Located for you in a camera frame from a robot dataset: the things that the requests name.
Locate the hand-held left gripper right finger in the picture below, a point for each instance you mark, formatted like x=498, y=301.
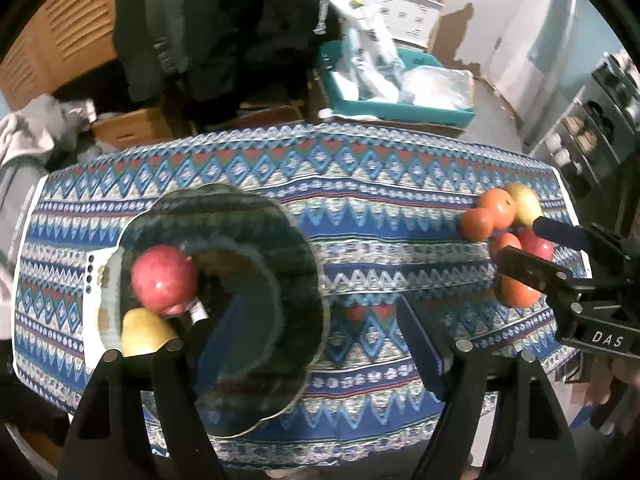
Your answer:
x=420, y=355

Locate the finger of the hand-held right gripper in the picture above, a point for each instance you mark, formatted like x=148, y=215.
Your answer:
x=530, y=267
x=557, y=229

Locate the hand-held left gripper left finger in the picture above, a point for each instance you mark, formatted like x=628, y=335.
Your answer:
x=220, y=345

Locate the red apple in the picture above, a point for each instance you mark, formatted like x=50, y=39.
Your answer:
x=162, y=277
x=540, y=249

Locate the orange red persimmon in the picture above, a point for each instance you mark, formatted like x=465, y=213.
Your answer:
x=517, y=294

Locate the small orange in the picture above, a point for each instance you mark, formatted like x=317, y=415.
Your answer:
x=505, y=242

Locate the green yellow mango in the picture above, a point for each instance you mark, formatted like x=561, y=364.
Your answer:
x=525, y=202

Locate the tangerine with green stem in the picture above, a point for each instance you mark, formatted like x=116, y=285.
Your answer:
x=475, y=225

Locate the yellow pear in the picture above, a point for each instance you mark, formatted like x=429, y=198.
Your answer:
x=142, y=332

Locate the dark glass bowl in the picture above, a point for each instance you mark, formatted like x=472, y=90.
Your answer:
x=260, y=240

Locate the person's right hand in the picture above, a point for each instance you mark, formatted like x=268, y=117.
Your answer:
x=602, y=374

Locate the metal shelf rack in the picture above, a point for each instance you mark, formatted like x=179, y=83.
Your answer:
x=600, y=110

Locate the blue patterned tablecloth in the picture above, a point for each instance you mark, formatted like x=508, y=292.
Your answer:
x=380, y=200

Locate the clear plastic bag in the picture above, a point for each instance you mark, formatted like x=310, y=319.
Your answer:
x=440, y=85

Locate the teal plastic bin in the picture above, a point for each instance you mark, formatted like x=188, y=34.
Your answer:
x=400, y=110

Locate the flattened brown cardboard box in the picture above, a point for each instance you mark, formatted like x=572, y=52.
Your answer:
x=270, y=112

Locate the grey fabric bag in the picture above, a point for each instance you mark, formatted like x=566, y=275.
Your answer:
x=20, y=195

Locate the white drawer unit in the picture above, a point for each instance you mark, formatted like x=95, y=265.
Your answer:
x=410, y=15

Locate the white printed plastic bag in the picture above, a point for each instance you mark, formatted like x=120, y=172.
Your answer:
x=367, y=35

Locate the light grey sweatshirt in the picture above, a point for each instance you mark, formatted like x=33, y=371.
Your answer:
x=35, y=125

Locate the dark hanging clothes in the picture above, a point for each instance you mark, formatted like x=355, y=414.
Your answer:
x=225, y=35

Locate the wooden louvre door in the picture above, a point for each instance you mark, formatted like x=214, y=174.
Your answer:
x=65, y=35

